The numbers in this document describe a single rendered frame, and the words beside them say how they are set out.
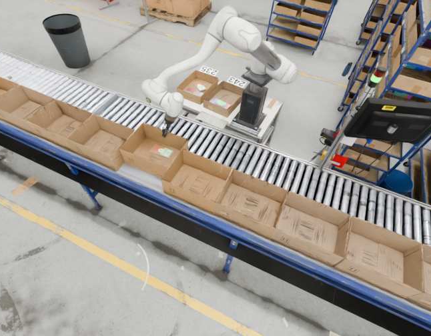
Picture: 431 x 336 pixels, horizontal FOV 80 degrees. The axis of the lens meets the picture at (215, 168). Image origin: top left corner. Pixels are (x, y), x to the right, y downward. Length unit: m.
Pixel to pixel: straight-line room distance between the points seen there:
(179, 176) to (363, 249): 1.30
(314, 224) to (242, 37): 1.23
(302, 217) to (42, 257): 2.30
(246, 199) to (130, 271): 1.32
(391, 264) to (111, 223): 2.34
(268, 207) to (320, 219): 0.35
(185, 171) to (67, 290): 1.49
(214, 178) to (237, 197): 0.22
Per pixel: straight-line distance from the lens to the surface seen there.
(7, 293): 2.96
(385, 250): 1.99
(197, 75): 3.00
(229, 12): 1.67
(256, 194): 1.85
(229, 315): 2.46
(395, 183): 3.52
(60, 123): 2.53
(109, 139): 2.24
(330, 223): 1.90
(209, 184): 1.84
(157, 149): 2.04
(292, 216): 1.82
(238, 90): 2.79
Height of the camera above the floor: 2.43
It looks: 53 degrees down
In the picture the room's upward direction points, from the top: 4 degrees clockwise
